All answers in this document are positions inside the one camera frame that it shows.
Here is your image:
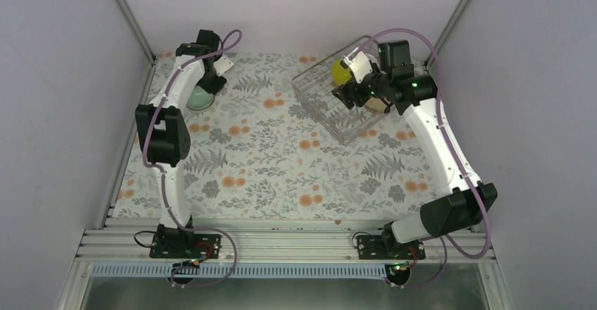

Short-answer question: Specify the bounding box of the yellow bowl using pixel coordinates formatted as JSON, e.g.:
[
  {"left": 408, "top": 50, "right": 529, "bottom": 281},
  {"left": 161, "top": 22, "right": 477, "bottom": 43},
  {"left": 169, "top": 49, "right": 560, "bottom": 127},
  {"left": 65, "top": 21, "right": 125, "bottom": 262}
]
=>
[{"left": 331, "top": 59, "right": 352, "bottom": 87}]

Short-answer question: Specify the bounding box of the pale green pink-base bowl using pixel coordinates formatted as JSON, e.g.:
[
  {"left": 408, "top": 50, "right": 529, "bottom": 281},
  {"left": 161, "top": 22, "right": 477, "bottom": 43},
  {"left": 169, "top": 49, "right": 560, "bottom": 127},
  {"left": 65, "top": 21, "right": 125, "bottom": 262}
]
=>
[{"left": 186, "top": 86, "right": 215, "bottom": 111}]

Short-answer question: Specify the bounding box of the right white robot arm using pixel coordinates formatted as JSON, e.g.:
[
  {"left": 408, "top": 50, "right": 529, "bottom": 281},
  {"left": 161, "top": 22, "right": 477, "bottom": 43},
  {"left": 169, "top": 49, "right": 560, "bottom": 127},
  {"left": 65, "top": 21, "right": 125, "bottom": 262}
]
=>
[{"left": 332, "top": 40, "right": 498, "bottom": 259}]

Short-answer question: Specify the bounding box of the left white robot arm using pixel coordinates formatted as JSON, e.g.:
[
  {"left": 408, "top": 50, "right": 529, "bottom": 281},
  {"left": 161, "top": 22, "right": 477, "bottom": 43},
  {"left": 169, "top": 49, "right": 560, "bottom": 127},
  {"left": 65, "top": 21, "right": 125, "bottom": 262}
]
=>
[{"left": 135, "top": 30, "right": 233, "bottom": 257}]

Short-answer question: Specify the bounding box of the beige bowl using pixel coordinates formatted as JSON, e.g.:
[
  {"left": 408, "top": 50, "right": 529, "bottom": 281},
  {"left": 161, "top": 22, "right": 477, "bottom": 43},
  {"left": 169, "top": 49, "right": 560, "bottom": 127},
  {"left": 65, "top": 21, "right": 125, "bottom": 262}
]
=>
[{"left": 365, "top": 97, "right": 391, "bottom": 113}]

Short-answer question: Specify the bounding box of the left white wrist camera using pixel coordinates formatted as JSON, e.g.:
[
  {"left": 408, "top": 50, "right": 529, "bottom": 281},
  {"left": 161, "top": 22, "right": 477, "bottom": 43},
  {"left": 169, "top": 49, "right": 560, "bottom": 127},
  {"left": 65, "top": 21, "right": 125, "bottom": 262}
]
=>
[{"left": 213, "top": 56, "right": 234, "bottom": 77}]

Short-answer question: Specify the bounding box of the wire dish rack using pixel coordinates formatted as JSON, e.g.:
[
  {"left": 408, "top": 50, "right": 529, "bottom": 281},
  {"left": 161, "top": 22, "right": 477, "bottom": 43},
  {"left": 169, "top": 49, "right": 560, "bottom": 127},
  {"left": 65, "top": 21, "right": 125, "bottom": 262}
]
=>
[{"left": 291, "top": 35, "right": 396, "bottom": 145}]

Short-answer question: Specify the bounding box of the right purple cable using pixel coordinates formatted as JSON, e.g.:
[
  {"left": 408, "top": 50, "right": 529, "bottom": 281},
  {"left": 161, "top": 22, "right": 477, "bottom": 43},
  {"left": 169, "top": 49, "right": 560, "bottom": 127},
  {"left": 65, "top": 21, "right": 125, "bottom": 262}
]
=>
[{"left": 345, "top": 28, "right": 494, "bottom": 290}]

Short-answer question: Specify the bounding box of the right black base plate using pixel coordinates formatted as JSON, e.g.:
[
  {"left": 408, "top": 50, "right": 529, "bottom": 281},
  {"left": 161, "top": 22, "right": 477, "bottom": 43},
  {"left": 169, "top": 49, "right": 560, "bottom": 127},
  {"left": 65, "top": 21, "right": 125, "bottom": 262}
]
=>
[{"left": 352, "top": 232, "right": 426, "bottom": 261}]

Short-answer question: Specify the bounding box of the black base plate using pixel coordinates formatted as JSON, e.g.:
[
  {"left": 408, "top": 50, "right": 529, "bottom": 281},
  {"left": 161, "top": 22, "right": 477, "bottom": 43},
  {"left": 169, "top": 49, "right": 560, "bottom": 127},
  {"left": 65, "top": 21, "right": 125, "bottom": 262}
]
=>
[
  {"left": 149, "top": 232, "right": 222, "bottom": 260},
  {"left": 352, "top": 232, "right": 426, "bottom": 261}
]

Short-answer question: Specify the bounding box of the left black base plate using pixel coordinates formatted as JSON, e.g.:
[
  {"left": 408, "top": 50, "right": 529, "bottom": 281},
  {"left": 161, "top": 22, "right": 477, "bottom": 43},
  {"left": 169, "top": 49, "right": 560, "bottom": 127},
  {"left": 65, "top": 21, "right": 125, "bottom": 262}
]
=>
[{"left": 149, "top": 232, "right": 222, "bottom": 260}]

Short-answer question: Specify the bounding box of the aluminium mounting rail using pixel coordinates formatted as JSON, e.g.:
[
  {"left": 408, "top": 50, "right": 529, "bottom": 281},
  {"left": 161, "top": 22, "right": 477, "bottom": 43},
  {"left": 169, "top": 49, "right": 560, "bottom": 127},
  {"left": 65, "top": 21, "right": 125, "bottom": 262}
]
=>
[{"left": 74, "top": 225, "right": 496, "bottom": 264}]

